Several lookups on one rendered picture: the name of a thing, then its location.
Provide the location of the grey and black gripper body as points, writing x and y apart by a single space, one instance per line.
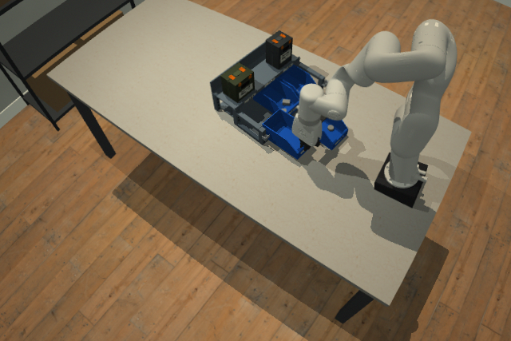
308 134

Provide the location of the blue bin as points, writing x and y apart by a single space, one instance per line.
275 92
296 78
281 122
339 132

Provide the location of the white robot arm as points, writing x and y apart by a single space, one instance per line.
433 50

